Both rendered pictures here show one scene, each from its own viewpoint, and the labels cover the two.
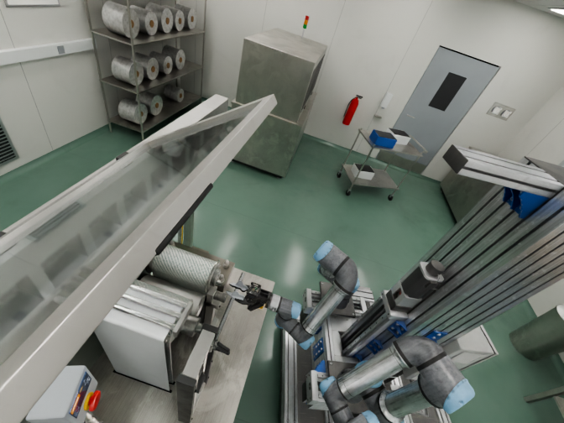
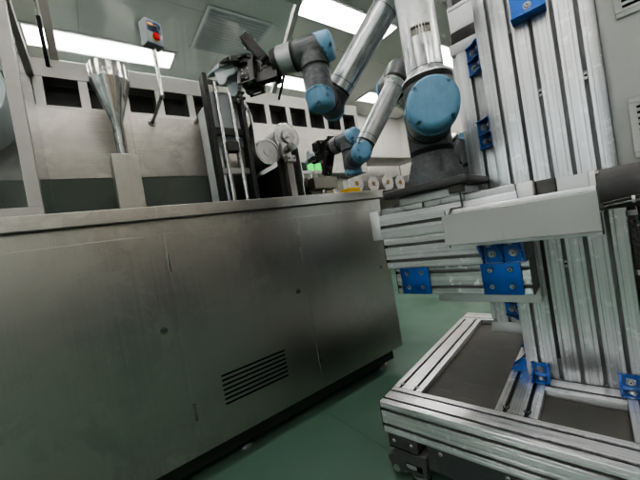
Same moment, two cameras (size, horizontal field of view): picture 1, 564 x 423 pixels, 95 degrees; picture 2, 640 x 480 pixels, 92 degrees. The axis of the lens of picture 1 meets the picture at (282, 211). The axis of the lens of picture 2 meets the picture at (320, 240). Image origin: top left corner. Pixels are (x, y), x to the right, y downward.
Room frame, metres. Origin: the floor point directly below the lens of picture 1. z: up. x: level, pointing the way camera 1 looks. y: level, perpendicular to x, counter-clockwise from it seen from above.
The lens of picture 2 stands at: (-0.27, -1.13, 0.74)
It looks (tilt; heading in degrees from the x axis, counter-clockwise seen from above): 1 degrees down; 53
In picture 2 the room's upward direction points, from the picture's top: 10 degrees counter-clockwise
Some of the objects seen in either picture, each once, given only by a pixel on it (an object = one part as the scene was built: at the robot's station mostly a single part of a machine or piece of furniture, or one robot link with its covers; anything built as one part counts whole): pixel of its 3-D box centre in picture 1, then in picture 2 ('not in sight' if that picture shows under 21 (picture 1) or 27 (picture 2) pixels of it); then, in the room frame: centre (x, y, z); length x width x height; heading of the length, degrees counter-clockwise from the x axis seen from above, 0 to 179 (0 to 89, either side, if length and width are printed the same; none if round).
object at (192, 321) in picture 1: (188, 324); not in sight; (0.36, 0.17, 1.33); 0.06 x 0.06 x 0.06; 0
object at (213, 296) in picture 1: (213, 308); (290, 173); (0.57, 0.15, 1.05); 0.06 x 0.05 x 0.31; 90
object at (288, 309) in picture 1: (288, 308); (349, 139); (0.67, -0.19, 1.11); 0.11 x 0.08 x 0.09; 90
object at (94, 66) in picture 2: not in sight; (109, 75); (-0.11, 0.30, 1.50); 0.14 x 0.14 x 0.06
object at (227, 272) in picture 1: (195, 264); (306, 190); (0.79, 0.35, 1.00); 0.40 x 0.16 x 0.06; 90
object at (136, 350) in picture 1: (127, 349); (214, 161); (0.27, 0.35, 1.17); 0.34 x 0.05 x 0.54; 90
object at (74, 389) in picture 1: (72, 398); (152, 33); (0.06, 0.23, 1.66); 0.07 x 0.07 x 0.10; 19
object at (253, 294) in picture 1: (258, 295); (326, 149); (0.67, -0.03, 1.12); 0.12 x 0.08 x 0.09; 90
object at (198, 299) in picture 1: (169, 299); (257, 158); (0.49, 0.32, 1.17); 0.26 x 0.12 x 0.12; 90
